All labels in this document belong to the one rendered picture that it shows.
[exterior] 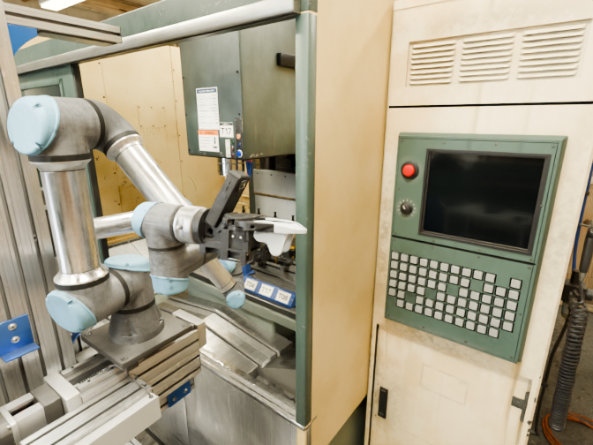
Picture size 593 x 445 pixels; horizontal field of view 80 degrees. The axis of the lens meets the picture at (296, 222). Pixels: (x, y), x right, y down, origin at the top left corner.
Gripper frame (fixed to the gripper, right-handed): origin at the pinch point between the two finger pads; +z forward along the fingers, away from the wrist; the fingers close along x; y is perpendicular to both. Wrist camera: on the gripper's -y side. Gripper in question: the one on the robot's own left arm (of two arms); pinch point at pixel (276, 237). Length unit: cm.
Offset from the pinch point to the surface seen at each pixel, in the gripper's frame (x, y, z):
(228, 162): -42, -33, 10
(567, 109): 107, -60, -7
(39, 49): -106, -91, -50
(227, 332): -11, 44, -28
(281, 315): 14.1, 31.6, -15.3
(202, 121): -44, -56, -4
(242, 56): -15, -84, -2
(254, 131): -15, -51, 3
